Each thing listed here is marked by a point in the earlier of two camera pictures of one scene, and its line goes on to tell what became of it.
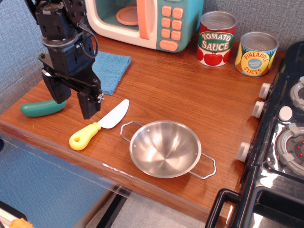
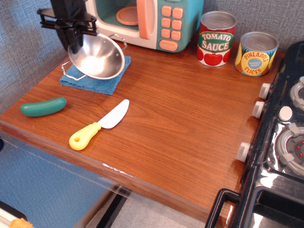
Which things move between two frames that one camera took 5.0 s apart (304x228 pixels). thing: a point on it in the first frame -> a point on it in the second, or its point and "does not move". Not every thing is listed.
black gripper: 74,62 -> 82,23
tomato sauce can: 216,33 does not move
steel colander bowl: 166,149 -> 99,56
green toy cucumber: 42,109 does not move
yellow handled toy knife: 80,140 does not move
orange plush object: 20,223 does not move
